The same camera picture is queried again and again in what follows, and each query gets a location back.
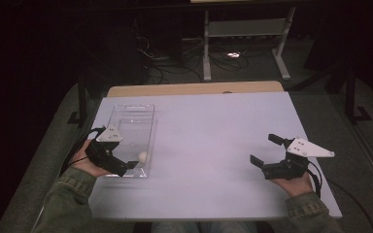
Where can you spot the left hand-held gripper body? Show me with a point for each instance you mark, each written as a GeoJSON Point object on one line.
{"type": "Point", "coordinates": [107, 160]}

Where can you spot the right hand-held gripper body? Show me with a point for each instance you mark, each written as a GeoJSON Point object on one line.
{"type": "Point", "coordinates": [291, 168]}

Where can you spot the white ball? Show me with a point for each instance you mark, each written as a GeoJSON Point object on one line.
{"type": "Point", "coordinates": [143, 157]}

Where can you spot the clear plastic bin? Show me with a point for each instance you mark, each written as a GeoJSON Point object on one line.
{"type": "Point", "coordinates": [132, 129]}

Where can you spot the person's right hand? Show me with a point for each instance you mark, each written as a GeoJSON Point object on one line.
{"type": "Point", "coordinates": [296, 187]}

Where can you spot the person's left hand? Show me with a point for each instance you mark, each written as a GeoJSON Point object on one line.
{"type": "Point", "coordinates": [84, 163]}

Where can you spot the black metal stand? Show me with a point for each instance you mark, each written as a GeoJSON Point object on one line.
{"type": "Point", "coordinates": [82, 103]}
{"type": "Point", "coordinates": [351, 97]}

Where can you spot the white table cover board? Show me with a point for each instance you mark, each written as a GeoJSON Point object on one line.
{"type": "Point", "coordinates": [207, 145]}

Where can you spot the small lit device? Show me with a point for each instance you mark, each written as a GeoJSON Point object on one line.
{"type": "Point", "coordinates": [233, 54]}

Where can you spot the wooden table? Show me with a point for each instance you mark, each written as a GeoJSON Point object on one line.
{"type": "Point", "coordinates": [191, 88]}

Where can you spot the grey metal frame desk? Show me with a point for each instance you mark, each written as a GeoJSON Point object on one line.
{"type": "Point", "coordinates": [246, 28]}

